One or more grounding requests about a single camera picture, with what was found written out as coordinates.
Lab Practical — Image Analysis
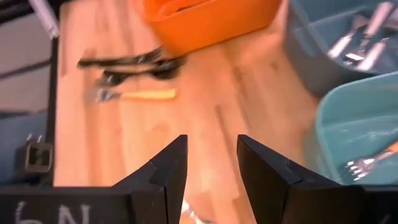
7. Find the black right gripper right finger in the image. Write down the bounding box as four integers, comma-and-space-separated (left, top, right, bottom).
237, 134, 398, 224

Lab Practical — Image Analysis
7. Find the black metal rig frame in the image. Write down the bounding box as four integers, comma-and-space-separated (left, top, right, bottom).
0, 0, 62, 187

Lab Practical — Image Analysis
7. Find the orange plastic bin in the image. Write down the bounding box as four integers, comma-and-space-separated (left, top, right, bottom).
136, 0, 282, 57

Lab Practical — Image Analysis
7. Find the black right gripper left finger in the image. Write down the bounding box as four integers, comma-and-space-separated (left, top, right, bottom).
0, 134, 188, 224

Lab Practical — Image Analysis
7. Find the blue plastic bin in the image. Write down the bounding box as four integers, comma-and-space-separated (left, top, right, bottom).
284, 0, 398, 99

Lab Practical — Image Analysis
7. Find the white metal bar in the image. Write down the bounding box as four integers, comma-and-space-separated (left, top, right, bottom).
27, 0, 60, 40

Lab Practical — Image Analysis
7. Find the orange-handled silver fork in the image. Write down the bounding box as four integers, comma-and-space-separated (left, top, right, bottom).
181, 198, 215, 224
343, 139, 398, 183
93, 88, 178, 103

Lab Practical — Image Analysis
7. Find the white-handled silver fork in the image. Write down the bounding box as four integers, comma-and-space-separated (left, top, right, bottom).
326, 15, 371, 62

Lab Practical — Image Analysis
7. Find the black table-level camera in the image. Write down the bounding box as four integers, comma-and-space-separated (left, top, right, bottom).
15, 133, 53, 184

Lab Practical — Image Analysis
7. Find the green plastic bin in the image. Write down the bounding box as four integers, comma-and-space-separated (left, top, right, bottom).
303, 71, 398, 187

